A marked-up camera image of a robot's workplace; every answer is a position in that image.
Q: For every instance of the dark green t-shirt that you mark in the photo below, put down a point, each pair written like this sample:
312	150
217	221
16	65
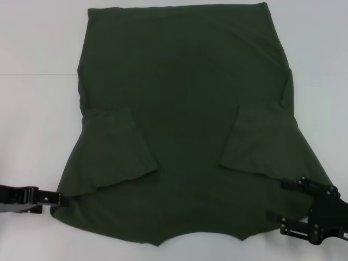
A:
185	95

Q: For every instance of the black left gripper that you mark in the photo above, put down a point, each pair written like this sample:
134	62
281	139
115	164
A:
16	197

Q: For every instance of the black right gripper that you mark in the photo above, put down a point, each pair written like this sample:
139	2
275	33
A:
331	214

